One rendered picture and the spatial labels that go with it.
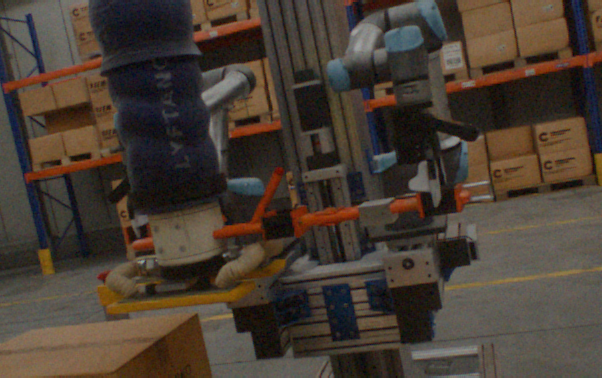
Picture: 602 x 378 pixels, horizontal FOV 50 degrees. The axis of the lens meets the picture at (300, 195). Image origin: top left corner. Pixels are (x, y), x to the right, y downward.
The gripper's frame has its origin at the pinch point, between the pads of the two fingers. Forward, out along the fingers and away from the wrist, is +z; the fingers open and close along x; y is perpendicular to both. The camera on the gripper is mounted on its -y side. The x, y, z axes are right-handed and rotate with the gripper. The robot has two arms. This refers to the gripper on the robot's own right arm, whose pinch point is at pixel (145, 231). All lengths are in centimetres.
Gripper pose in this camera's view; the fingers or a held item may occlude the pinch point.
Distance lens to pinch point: 193.5
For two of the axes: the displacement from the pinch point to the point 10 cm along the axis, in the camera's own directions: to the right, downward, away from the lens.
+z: 2.0, 9.8, 0.9
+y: 9.2, -1.5, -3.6
